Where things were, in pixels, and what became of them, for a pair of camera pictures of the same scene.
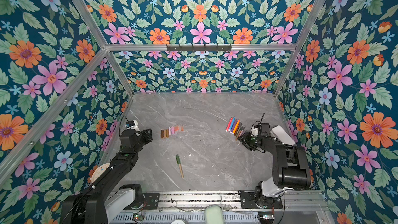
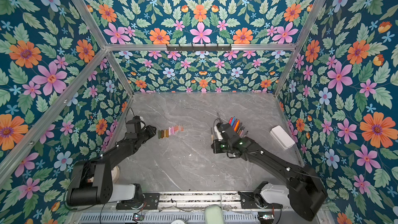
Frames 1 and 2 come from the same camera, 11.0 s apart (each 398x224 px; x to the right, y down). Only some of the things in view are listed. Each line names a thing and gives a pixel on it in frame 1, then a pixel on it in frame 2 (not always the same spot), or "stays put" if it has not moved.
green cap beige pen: [178, 159] → [212, 136]
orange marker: [236, 127] stays put
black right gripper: [245, 140] → [214, 146]
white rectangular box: [277, 131] stays put
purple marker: [233, 125] stays put
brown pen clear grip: [239, 129] stays put
